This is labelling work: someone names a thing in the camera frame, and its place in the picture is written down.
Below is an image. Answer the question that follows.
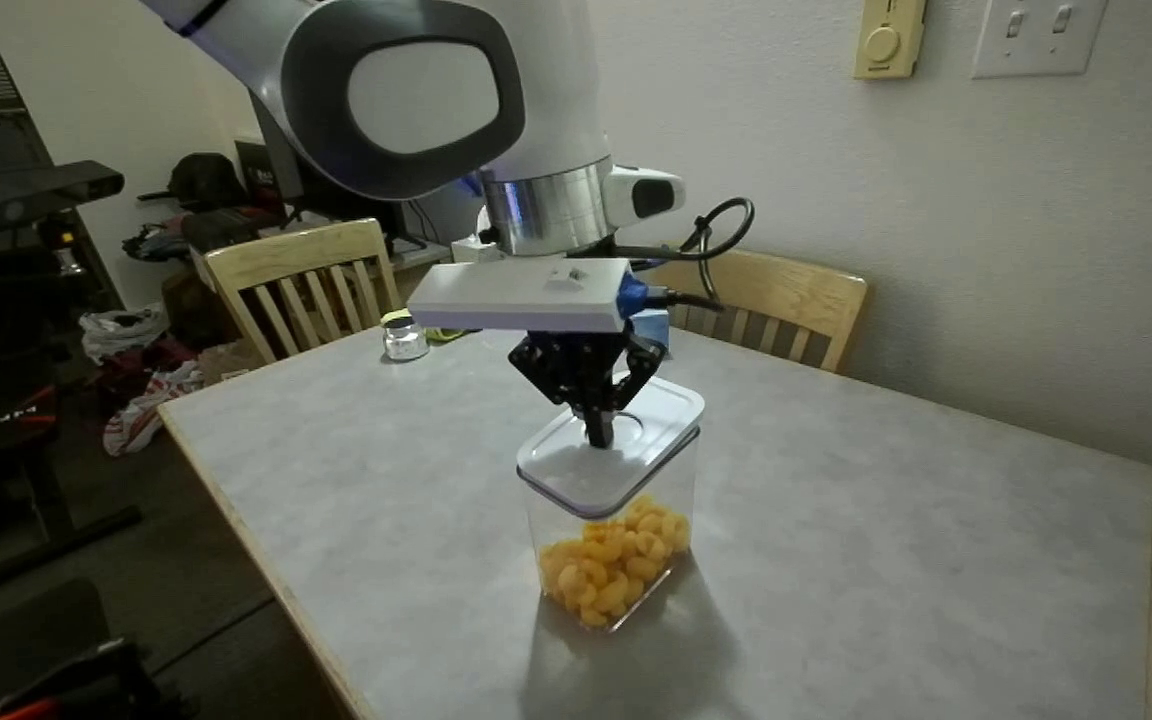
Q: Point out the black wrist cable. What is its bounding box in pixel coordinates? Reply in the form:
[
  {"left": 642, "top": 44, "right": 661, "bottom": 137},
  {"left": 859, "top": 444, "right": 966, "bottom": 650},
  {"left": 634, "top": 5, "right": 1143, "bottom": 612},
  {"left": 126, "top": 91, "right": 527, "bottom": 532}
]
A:
[{"left": 601, "top": 197, "right": 761, "bottom": 316}]

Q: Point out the white light switch plate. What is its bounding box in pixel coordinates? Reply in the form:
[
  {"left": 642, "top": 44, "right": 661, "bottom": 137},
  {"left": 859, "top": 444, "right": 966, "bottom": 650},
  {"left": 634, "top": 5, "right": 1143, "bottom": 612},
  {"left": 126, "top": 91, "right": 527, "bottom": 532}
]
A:
[{"left": 969, "top": 0, "right": 1113, "bottom": 79}]

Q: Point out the black stand frame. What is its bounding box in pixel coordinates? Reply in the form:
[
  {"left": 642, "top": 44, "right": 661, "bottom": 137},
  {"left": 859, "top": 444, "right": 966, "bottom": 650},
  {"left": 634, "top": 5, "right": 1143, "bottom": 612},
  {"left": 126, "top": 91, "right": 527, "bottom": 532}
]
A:
[{"left": 0, "top": 385, "right": 148, "bottom": 590}]

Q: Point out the white container lid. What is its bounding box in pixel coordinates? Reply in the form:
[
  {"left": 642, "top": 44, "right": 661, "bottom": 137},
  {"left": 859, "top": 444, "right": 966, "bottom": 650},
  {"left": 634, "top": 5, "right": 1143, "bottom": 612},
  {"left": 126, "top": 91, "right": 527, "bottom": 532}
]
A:
[{"left": 514, "top": 375, "right": 710, "bottom": 520}]

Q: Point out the wooden chair with solid backrest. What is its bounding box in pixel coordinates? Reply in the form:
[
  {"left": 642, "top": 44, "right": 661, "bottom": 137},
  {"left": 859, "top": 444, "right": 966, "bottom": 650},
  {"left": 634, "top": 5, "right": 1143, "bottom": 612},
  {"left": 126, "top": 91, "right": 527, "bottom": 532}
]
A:
[{"left": 642, "top": 243, "right": 872, "bottom": 375}]

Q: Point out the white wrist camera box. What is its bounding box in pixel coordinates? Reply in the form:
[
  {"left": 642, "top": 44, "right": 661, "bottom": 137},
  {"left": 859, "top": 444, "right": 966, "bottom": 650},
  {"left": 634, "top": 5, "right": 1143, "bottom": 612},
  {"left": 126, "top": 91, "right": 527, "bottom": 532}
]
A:
[{"left": 406, "top": 255, "right": 635, "bottom": 336}]

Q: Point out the dark bag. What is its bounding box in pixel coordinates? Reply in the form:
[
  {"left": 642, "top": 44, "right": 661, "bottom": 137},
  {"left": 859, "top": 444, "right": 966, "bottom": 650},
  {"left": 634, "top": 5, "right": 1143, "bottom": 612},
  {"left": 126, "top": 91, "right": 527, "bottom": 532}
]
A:
[{"left": 134, "top": 149, "right": 290, "bottom": 259}]

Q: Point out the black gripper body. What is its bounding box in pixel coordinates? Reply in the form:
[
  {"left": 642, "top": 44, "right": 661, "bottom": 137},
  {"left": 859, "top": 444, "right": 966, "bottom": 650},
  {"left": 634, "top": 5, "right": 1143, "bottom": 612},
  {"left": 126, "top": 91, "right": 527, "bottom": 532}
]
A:
[{"left": 531, "top": 326, "right": 635, "bottom": 404}]

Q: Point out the clear plastic container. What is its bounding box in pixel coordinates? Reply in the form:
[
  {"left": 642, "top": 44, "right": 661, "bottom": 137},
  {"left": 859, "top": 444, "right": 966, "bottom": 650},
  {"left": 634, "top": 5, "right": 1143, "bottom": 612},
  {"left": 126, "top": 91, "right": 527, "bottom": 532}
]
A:
[{"left": 520, "top": 444, "right": 710, "bottom": 637}]

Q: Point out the black camera on stand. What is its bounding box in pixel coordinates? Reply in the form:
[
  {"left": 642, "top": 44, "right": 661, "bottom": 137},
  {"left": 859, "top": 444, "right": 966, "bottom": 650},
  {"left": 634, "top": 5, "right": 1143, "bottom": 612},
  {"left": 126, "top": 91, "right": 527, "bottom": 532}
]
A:
[{"left": 0, "top": 156, "right": 127, "bottom": 233}]

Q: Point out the black and red bag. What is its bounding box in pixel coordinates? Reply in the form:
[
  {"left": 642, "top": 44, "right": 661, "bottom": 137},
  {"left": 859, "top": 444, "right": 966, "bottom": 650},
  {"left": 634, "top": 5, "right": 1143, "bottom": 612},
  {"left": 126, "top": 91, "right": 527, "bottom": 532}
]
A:
[{"left": 0, "top": 637, "right": 186, "bottom": 720}]

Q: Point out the clothes pile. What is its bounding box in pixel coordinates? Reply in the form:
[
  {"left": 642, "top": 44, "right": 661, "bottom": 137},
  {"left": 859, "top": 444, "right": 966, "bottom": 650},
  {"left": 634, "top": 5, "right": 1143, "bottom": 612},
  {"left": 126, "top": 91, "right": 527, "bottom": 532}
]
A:
[{"left": 77, "top": 299, "right": 263, "bottom": 460}]

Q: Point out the wooden chair with slatted backrest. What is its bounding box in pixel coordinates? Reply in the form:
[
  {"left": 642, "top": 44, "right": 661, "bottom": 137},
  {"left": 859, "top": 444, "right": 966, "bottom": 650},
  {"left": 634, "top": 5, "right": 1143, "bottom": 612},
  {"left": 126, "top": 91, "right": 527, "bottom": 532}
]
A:
[{"left": 201, "top": 214, "right": 406, "bottom": 366}]

